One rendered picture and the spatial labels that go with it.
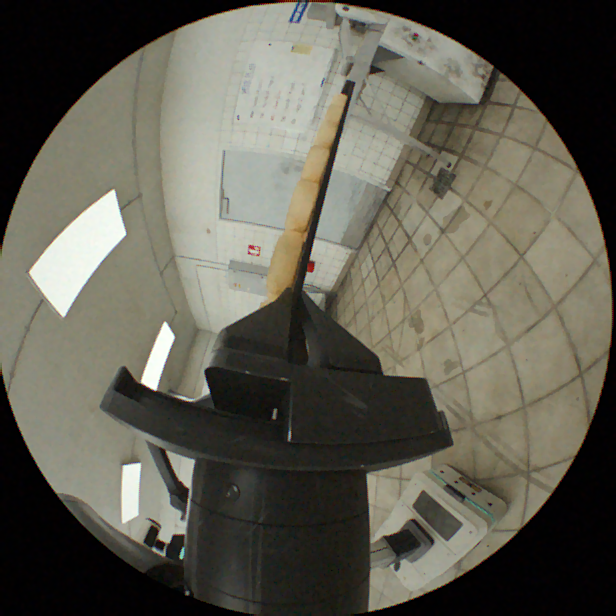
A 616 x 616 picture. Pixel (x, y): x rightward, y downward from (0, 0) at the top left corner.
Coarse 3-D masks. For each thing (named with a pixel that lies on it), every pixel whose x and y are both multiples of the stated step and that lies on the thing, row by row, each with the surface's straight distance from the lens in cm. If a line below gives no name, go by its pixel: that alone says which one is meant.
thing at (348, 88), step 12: (348, 84) 39; (348, 96) 31; (336, 132) 21; (336, 144) 19; (324, 180) 15; (324, 192) 14; (312, 216) 13; (312, 228) 12; (312, 240) 12; (300, 264) 11; (300, 276) 11; (300, 288) 11
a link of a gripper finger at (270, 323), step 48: (288, 288) 12; (240, 336) 5; (288, 336) 6; (240, 384) 5; (288, 384) 5; (336, 384) 5; (384, 384) 6; (288, 432) 4; (336, 432) 5; (384, 432) 5; (432, 432) 6
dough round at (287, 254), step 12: (288, 240) 15; (300, 240) 15; (276, 252) 14; (288, 252) 14; (300, 252) 14; (276, 264) 14; (288, 264) 14; (276, 276) 14; (288, 276) 14; (276, 288) 15
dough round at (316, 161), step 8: (312, 152) 21; (320, 152) 21; (328, 152) 22; (312, 160) 20; (320, 160) 20; (304, 168) 20; (312, 168) 20; (320, 168) 20; (304, 176) 20; (312, 176) 20; (320, 176) 20
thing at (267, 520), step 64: (128, 384) 6; (192, 448) 4; (256, 448) 4; (320, 448) 5; (384, 448) 5; (192, 512) 6; (256, 512) 5; (320, 512) 5; (192, 576) 7; (256, 576) 5; (320, 576) 6
